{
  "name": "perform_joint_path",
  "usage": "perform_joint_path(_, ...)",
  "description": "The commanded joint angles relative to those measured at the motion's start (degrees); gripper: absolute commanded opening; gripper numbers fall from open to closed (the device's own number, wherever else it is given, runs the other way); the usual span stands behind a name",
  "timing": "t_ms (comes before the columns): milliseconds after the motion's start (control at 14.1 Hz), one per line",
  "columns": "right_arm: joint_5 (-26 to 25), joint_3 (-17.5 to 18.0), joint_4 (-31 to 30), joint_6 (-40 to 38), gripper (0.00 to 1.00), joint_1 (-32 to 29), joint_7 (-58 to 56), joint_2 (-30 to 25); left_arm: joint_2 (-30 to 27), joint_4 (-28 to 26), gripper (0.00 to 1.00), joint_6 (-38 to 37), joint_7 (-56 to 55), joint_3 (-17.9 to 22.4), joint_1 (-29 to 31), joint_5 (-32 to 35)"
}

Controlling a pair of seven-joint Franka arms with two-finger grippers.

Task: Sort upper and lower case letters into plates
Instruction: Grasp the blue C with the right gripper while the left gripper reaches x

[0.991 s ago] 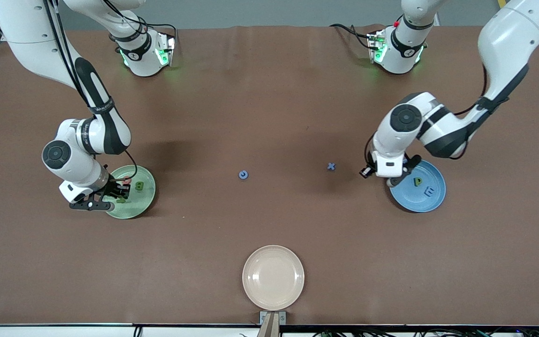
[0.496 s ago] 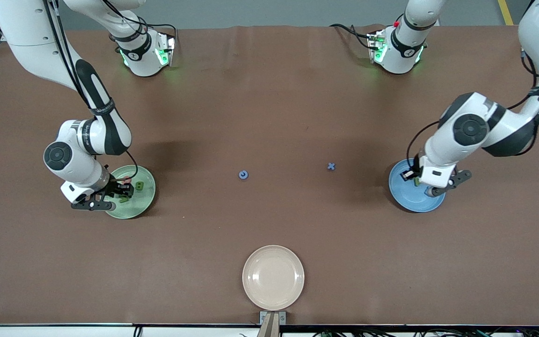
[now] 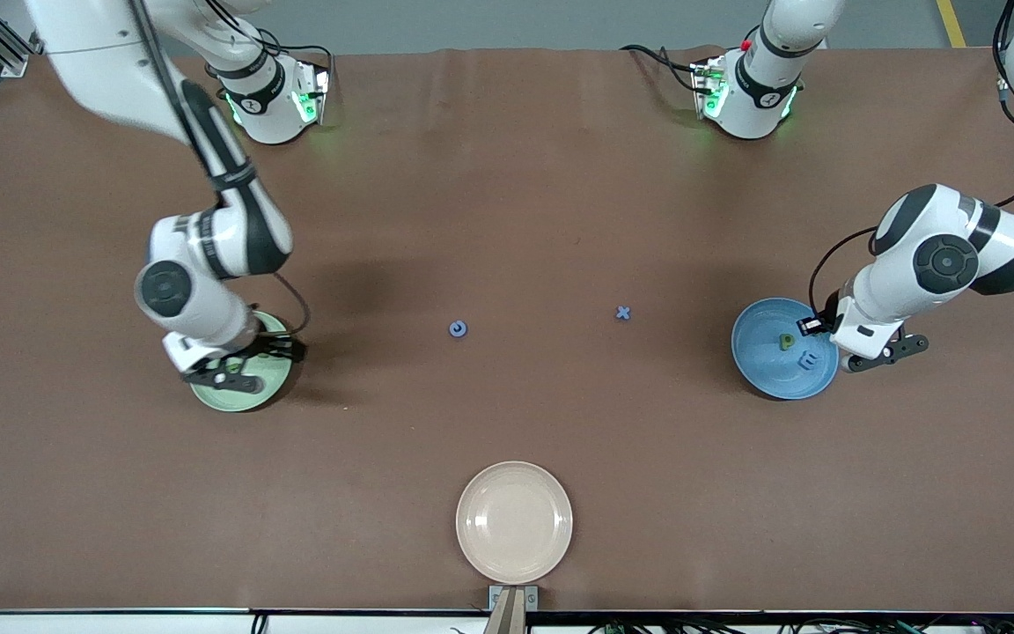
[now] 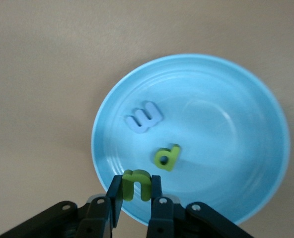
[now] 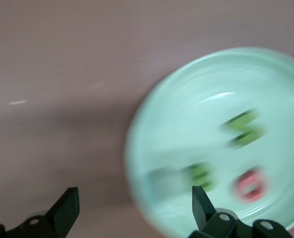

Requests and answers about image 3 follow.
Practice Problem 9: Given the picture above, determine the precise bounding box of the mint green round plate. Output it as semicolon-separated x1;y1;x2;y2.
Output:
190;310;295;414

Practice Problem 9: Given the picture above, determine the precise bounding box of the white table edge rail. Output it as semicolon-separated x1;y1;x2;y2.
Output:
0;608;1014;634

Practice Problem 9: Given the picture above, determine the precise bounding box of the black base power cable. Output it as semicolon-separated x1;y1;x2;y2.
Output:
620;42;703;93

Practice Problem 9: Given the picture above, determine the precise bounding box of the metal bracket with post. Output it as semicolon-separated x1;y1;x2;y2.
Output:
488;585;540;634

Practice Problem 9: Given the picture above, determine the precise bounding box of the beige round plate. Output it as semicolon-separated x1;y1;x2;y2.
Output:
456;461;575;586

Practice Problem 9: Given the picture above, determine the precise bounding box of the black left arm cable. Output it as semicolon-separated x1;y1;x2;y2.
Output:
809;0;1014;320

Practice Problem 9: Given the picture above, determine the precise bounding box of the light blue round plate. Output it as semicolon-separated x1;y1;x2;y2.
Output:
730;297;840;402

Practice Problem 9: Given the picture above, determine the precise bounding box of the brown table mat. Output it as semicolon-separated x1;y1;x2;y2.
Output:
0;46;1014;613

